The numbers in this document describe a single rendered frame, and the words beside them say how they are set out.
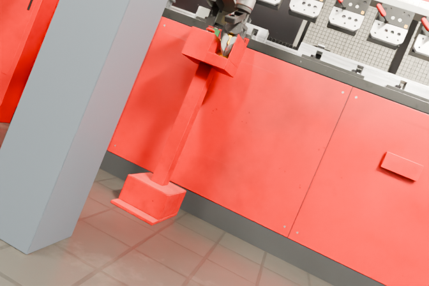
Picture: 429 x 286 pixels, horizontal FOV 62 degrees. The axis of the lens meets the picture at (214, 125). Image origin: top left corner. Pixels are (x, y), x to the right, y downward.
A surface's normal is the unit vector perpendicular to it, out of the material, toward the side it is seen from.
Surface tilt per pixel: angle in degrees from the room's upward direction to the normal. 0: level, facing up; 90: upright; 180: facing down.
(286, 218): 90
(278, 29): 90
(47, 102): 90
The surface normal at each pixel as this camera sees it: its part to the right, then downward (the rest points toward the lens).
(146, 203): -0.28, -0.08
